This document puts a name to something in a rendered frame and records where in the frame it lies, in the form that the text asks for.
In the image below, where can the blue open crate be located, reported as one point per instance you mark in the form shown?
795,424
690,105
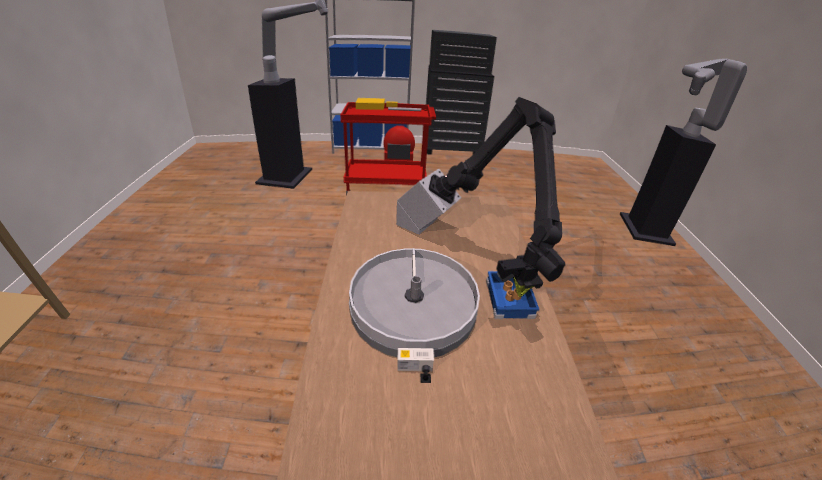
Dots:
526,307

